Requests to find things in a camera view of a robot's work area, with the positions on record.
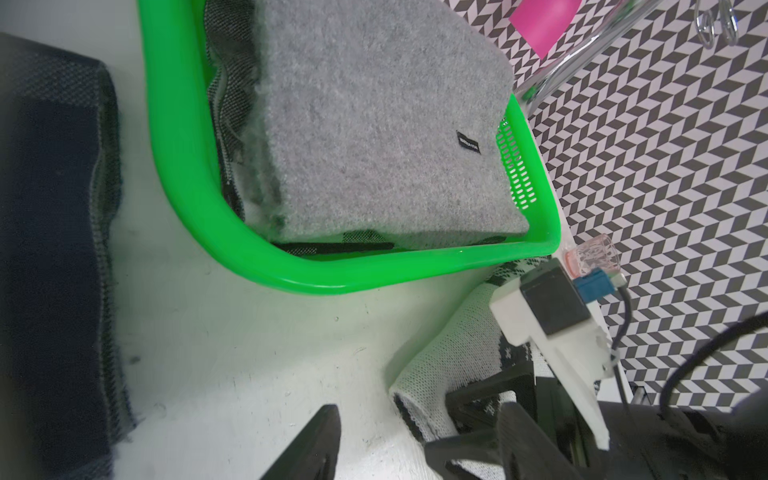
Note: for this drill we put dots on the smiley face patterned scarf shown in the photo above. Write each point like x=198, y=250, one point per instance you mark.
x=470, y=348

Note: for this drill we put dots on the green plastic basket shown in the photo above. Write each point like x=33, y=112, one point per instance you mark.
x=186, y=159

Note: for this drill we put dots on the grey scarf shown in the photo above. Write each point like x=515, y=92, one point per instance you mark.
x=377, y=116

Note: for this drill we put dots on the pink plastic cup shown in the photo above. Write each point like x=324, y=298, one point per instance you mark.
x=596, y=253

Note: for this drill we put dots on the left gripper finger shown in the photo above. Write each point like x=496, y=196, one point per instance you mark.
x=313, y=454

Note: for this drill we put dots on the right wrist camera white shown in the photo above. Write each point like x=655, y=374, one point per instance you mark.
x=549, y=309

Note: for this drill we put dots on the navy blue striped scarf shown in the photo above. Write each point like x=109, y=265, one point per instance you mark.
x=64, y=400

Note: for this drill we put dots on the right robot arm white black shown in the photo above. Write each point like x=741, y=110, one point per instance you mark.
x=700, y=445

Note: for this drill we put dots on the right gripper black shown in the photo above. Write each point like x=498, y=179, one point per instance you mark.
x=542, y=436

